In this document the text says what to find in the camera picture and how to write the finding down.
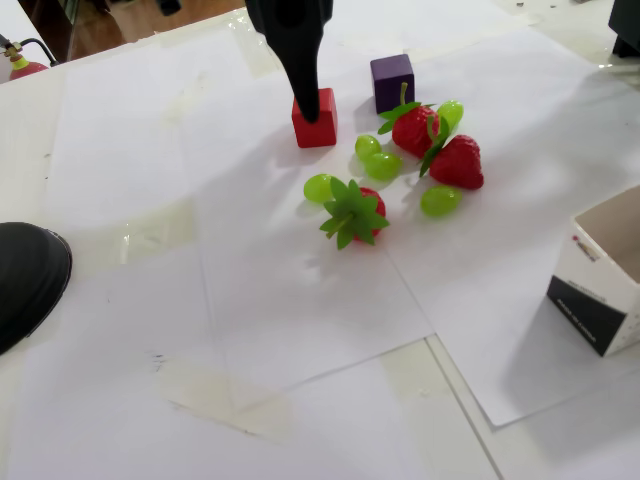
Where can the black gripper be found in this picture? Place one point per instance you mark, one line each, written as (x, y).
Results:
(295, 47)

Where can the open black white cardboard box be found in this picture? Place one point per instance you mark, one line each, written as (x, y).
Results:
(585, 320)

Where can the red fire extinguisher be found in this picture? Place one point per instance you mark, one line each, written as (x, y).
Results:
(25, 70)

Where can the red plastic strawberry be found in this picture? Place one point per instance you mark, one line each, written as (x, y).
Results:
(460, 162)
(412, 130)
(350, 215)

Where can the black round object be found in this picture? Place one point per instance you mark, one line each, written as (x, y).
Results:
(30, 280)

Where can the beige masking tape strip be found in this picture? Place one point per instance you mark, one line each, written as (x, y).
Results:
(257, 62)
(150, 230)
(225, 400)
(415, 370)

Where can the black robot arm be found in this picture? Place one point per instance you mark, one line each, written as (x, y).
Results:
(627, 25)

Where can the dark brown wooden furniture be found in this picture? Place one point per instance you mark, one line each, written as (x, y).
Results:
(50, 20)

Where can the red wooden cube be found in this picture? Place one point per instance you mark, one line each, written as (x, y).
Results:
(320, 132)

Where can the purple wooden cube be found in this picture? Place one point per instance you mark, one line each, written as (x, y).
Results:
(392, 80)

